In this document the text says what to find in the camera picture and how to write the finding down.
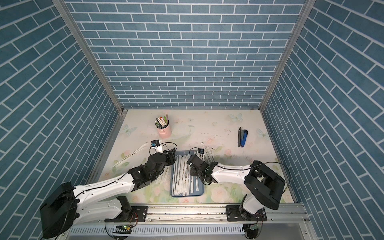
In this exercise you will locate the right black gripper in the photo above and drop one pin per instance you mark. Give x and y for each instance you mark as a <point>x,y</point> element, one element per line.
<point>192,172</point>

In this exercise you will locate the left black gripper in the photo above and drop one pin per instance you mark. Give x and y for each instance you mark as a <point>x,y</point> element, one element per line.
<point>169,156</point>

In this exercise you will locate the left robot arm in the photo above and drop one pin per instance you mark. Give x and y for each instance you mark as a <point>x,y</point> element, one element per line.
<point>68,205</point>

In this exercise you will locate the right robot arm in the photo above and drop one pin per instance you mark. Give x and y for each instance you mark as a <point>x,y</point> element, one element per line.
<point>265,185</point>

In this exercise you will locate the right pile wrapped straws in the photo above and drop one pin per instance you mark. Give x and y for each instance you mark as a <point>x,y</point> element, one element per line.
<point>208,153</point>

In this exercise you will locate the blue plastic storage tray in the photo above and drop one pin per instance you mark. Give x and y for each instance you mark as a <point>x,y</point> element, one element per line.
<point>188,186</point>

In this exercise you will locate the pink pen cup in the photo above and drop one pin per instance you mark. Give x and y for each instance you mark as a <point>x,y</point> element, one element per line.
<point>165,132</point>

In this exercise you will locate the black and blue stapler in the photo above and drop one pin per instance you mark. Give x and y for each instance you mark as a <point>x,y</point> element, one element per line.
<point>242,137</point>

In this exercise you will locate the green circuit board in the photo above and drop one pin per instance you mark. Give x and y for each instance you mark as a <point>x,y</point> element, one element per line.
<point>122,229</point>

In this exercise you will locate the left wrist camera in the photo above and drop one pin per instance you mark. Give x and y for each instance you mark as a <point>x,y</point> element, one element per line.
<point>156,146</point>

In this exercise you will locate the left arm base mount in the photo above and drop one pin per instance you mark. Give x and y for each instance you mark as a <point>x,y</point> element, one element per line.
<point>135,214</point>

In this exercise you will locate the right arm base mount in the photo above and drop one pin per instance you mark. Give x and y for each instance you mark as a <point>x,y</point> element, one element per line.
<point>235,213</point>

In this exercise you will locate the white slotted cable duct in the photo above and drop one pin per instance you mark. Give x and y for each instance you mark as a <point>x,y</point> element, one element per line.
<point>160,230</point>

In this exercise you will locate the aluminium front rail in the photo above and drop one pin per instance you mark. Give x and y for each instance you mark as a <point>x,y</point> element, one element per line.
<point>217,214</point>

